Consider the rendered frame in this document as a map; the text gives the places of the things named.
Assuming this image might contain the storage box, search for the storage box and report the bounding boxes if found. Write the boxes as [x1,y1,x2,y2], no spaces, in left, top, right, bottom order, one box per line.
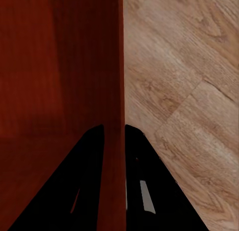
[0,0,126,231]

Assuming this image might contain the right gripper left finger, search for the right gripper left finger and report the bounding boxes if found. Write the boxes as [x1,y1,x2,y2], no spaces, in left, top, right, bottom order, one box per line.
[8,124,105,231]

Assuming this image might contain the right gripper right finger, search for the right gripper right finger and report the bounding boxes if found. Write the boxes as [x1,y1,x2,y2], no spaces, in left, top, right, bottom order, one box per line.
[125,124,209,231]

